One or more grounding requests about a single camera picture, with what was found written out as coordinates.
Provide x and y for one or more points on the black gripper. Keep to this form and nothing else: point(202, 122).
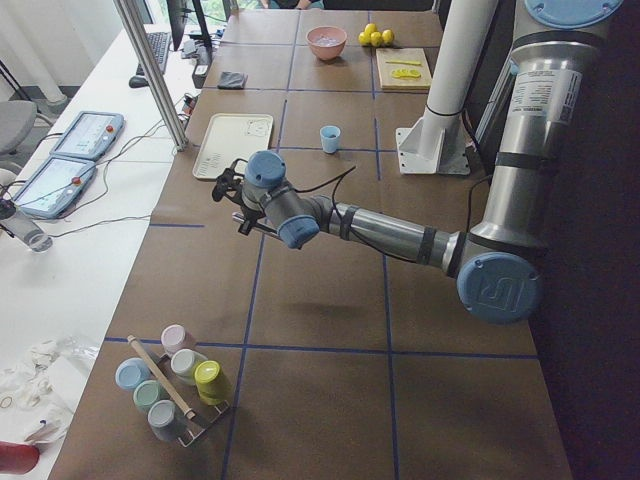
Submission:
point(249, 216)

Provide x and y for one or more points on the steel muddler with black tip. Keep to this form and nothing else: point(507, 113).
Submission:
point(247, 225)

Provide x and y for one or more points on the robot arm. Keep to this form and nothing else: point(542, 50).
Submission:
point(495, 262)

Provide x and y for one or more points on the light blue plastic cup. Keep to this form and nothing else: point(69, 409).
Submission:
point(330, 145)

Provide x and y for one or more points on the pink cup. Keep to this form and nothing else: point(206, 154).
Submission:
point(176, 337)

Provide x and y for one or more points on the white cup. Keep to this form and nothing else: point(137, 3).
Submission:
point(184, 363)

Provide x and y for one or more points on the yellow-green cup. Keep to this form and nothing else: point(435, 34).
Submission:
point(212, 384)

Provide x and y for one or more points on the mint green cup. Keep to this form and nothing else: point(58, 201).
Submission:
point(147, 393)

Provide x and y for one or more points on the pile of clear ice cubes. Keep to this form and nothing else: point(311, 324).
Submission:
point(325, 39)

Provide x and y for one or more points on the grey cup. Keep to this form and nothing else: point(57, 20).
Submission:
point(166, 421)

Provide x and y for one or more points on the white bear tray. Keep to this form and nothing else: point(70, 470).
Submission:
point(229, 137)

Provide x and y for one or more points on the grey folded cloth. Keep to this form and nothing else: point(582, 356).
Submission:
point(232, 80)

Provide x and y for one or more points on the upper blue teach pendant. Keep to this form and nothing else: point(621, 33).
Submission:
point(90, 135)

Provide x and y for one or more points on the blue teach pendant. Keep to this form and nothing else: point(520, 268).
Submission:
point(55, 186)
point(90, 135)

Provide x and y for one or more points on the black computer mouse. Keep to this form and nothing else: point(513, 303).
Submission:
point(138, 81)

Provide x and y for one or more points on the lower blue teach pendant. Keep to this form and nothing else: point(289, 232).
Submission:
point(55, 186)

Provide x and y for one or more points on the pink bowl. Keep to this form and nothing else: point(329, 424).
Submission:
point(329, 53)

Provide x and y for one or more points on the black keyboard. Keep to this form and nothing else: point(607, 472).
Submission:
point(159, 43)

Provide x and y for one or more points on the wooden cutting board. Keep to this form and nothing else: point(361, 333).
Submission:
point(384, 69)

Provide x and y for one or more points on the lemon slices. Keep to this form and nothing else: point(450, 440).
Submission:
point(405, 73)

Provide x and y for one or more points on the clear water bottle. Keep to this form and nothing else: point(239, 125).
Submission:
point(18, 225)

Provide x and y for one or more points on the yellow lemon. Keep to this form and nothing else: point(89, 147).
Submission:
point(364, 38)
point(376, 39)
point(370, 28)
point(388, 37)

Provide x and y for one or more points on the yellow plastic knife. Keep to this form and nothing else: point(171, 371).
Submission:
point(404, 62)

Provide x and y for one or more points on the red bottle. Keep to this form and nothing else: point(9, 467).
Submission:
point(18, 459)

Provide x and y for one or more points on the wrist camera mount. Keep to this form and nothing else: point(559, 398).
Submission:
point(229, 184)

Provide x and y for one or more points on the aluminium frame post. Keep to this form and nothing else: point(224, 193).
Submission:
point(138, 36)

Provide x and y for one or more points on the wire cup rack wooden handle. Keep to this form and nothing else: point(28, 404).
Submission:
point(198, 417)

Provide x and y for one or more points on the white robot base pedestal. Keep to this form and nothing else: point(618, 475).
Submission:
point(436, 144)

